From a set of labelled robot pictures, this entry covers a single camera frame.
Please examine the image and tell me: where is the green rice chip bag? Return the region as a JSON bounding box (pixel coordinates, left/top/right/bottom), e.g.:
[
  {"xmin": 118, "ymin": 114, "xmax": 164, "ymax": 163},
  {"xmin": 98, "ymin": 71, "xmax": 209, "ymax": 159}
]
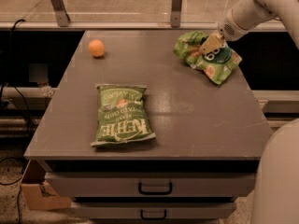
[{"xmin": 174, "ymin": 31, "xmax": 242, "ymax": 85}]

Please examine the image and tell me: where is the lower grey drawer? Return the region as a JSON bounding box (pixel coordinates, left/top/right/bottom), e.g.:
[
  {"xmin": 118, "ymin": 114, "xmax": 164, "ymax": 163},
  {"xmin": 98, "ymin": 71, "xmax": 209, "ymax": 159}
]
[{"xmin": 71, "ymin": 203, "xmax": 236, "ymax": 220}]

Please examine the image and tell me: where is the green jalapeno Kettle chip bag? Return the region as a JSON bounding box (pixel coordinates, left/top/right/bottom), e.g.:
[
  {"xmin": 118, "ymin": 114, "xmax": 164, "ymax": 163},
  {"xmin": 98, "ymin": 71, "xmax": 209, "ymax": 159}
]
[{"xmin": 91, "ymin": 84, "xmax": 156, "ymax": 147}]

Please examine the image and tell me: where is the black upper drawer handle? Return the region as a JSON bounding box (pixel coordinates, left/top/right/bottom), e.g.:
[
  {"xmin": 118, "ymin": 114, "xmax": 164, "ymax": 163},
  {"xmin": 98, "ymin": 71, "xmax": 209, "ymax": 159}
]
[{"xmin": 137, "ymin": 182, "xmax": 173, "ymax": 195}]

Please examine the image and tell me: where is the upper grey drawer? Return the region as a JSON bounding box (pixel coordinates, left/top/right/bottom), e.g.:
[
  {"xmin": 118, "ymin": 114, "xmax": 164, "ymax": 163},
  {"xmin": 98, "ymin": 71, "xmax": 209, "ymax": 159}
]
[{"xmin": 45, "ymin": 172, "xmax": 255, "ymax": 198}]

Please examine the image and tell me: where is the orange fruit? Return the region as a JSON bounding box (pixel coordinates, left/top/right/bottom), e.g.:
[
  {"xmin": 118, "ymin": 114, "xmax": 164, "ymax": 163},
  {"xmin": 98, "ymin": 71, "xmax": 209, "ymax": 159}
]
[{"xmin": 88, "ymin": 39, "xmax": 105, "ymax": 57}]

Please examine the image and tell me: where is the left metal railing bracket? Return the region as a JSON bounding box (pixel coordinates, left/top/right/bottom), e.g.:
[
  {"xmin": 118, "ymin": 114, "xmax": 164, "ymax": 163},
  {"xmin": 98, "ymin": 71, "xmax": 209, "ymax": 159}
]
[{"xmin": 50, "ymin": 0, "xmax": 70, "ymax": 27}]

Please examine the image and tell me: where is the grey drawer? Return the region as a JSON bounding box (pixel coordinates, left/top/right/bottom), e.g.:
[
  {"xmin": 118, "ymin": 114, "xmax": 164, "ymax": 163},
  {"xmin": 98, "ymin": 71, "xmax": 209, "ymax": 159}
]
[
  {"xmin": 71, "ymin": 203, "xmax": 236, "ymax": 220},
  {"xmin": 45, "ymin": 172, "xmax": 255, "ymax": 198}
]

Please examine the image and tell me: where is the cardboard box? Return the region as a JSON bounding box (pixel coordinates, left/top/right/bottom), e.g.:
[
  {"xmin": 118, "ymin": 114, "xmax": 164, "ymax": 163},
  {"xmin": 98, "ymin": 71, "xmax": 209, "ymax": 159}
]
[{"xmin": 21, "ymin": 161, "xmax": 71, "ymax": 211}]

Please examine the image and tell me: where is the metal railing bracket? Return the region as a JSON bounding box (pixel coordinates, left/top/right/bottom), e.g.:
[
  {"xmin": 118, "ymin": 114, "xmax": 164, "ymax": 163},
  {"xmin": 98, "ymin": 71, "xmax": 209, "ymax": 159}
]
[
  {"xmin": 170, "ymin": 0, "xmax": 182, "ymax": 28},
  {"xmin": 50, "ymin": 0, "xmax": 70, "ymax": 27}
]

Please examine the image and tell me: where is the middle metal railing bracket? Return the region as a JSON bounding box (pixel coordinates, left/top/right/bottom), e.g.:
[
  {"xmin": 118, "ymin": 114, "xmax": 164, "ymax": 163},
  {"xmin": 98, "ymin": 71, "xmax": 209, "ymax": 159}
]
[{"xmin": 170, "ymin": 0, "xmax": 182, "ymax": 28}]

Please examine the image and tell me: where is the black cable left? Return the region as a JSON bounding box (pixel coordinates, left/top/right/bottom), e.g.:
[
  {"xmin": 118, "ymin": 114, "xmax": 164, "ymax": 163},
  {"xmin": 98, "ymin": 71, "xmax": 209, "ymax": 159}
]
[{"xmin": 0, "ymin": 18, "xmax": 36, "ymax": 224}]

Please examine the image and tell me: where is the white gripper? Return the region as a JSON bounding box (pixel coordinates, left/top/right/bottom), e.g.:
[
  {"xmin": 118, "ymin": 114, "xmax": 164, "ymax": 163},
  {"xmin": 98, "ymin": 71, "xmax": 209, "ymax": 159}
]
[{"xmin": 199, "ymin": 9, "xmax": 247, "ymax": 55}]

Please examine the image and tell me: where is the black lower drawer handle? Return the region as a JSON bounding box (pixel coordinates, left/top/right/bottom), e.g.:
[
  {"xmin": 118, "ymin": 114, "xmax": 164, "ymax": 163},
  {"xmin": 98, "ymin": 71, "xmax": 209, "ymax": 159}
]
[{"xmin": 140, "ymin": 210, "xmax": 167, "ymax": 220}]

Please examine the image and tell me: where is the black drawer handle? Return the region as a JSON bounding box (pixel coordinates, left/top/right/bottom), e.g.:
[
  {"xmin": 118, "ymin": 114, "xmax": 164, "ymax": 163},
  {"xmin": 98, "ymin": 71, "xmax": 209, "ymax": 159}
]
[
  {"xmin": 140, "ymin": 210, "xmax": 167, "ymax": 220},
  {"xmin": 137, "ymin": 182, "xmax": 173, "ymax": 195}
]

